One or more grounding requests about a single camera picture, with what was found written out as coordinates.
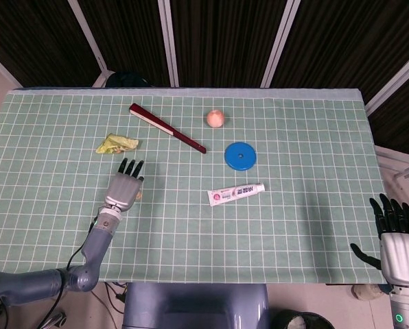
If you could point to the white partition post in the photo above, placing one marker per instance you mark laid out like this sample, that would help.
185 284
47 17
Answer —
2 66
396 80
280 41
168 41
88 32

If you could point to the blue disc with hole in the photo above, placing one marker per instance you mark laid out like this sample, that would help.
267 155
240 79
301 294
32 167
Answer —
239 161

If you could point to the chrome metal leg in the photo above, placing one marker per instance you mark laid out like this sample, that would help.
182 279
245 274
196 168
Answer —
55 318

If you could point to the green checkered tablecloth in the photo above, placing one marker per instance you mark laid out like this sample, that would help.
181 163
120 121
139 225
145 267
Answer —
259 240

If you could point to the black waste bin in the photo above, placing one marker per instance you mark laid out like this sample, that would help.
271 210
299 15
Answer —
300 322

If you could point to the crumpled yellow-green wrapper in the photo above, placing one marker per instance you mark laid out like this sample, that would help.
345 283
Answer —
117 144

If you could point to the white toothpaste tube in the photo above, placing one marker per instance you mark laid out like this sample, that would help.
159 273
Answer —
235 194

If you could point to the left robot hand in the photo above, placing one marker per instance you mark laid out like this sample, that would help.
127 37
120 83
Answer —
122 190

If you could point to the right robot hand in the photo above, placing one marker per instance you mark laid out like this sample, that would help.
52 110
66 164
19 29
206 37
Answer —
401 257

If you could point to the dark red folded fan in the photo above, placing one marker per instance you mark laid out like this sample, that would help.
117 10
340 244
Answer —
166 128

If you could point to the blue-grey robot torso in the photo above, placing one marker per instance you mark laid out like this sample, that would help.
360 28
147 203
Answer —
190 308

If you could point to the peach coloured ball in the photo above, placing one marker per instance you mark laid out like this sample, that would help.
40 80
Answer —
215 118

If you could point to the black object behind table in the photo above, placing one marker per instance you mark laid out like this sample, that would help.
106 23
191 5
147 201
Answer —
127 79

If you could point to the beige floor object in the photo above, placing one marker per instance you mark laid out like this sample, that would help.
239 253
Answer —
365 292

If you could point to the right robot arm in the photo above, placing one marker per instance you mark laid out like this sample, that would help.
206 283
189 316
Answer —
408 308

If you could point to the white metal rack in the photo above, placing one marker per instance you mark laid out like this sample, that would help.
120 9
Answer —
400 168

